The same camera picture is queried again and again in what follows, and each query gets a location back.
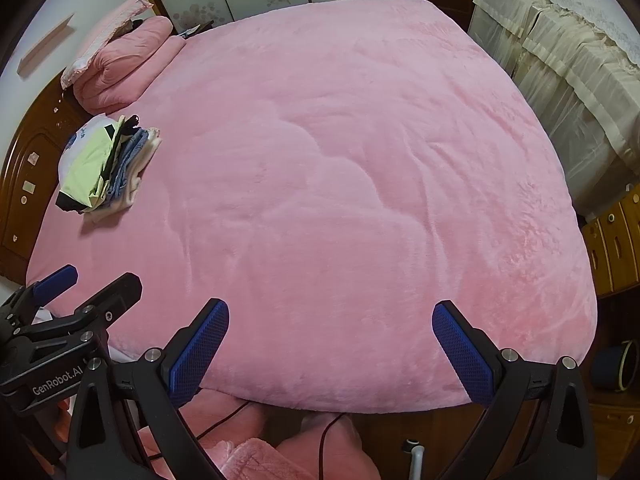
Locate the folded pink quilt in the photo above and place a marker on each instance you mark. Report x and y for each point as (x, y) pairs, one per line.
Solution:
(122, 71)

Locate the pink fleece clothing of person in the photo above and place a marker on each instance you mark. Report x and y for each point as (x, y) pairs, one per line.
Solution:
(247, 440)

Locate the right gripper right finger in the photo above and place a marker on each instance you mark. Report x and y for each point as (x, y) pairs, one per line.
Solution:
(498, 384)

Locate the folded blue jeans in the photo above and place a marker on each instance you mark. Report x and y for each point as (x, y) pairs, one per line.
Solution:
(132, 161)

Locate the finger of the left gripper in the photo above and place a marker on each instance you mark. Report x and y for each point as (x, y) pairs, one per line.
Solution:
(42, 292)
(107, 305)

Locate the green and black hooded jacket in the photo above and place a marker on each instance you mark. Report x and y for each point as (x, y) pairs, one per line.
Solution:
(85, 195)

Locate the brown wooden headboard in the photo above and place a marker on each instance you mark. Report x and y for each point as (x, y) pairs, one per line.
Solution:
(29, 174)

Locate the pink pillow with white trim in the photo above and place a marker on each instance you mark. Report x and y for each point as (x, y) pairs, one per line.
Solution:
(98, 37)

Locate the folded cream garment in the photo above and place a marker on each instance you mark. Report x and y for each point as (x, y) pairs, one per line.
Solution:
(100, 213)

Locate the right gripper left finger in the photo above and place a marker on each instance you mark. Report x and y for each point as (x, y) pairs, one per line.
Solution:
(166, 379)

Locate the dark round basket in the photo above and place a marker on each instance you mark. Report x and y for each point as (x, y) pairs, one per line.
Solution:
(613, 369)

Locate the yellow wooden drawer cabinet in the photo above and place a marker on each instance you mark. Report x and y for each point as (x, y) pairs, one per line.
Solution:
(612, 242)

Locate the white metal tube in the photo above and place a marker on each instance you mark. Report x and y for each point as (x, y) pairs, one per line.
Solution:
(416, 452)

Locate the pink plush bed blanket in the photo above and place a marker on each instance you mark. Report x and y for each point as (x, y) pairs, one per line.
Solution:
(332, 171)

